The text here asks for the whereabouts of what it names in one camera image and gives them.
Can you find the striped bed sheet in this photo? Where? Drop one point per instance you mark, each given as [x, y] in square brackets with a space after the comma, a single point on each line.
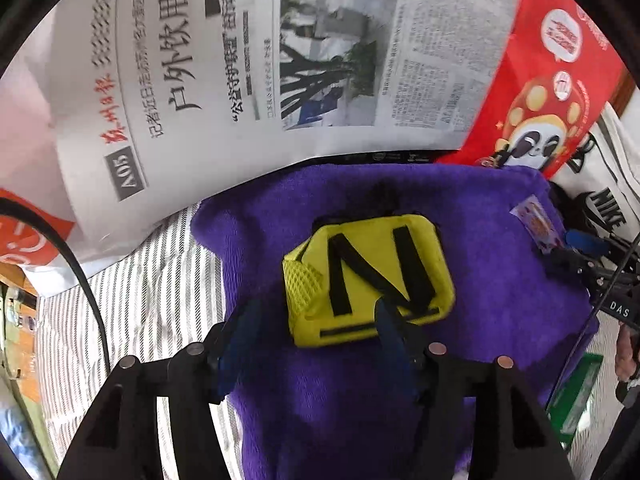
[150, 285]

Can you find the person's right hand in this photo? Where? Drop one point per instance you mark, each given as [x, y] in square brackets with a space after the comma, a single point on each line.
[627, 357]

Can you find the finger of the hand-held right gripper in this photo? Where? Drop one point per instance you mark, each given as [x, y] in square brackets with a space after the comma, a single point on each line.
[575, 262]
[585, 241]

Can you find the wooden headboard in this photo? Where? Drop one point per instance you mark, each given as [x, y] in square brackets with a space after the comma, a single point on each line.
[627, 92]

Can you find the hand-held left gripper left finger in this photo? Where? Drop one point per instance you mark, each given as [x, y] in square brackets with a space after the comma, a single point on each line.
[239, 342]

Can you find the small printed sachet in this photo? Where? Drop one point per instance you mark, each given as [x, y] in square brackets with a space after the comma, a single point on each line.
[537, 222]

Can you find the purple towel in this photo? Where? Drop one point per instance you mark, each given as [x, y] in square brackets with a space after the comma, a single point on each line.
[500, 285]

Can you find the white shopping bag orange logo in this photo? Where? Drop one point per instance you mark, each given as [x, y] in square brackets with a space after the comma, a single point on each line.
[30, 135]

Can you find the newspaper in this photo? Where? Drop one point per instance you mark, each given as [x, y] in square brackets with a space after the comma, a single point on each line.
[250, 60]

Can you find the red panda print bag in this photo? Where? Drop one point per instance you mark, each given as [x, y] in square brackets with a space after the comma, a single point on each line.
[550, 85]

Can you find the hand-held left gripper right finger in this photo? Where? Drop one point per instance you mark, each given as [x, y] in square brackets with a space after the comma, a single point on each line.
[392, 340]

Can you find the green packet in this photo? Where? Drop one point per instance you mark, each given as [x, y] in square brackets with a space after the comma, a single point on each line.
[575, 400]

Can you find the white tote bag black print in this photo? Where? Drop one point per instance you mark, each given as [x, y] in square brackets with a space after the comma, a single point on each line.
[615, 160]

